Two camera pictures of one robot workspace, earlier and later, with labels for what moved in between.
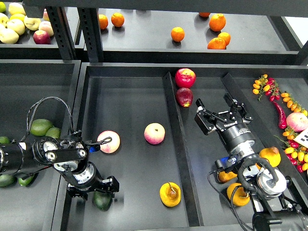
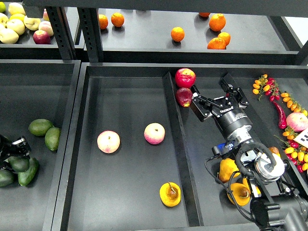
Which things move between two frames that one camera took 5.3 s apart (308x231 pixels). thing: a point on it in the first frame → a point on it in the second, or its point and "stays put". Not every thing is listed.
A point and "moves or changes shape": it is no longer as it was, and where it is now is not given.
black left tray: x=32 y=90 stays put
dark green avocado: x=102 y=200 moves or changes shape
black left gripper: x=94 y=183 → x=20 y=147
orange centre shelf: x=177 y=33 stays put
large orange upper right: x=217 y=22 stays put
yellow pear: x=170 y=194 stays put
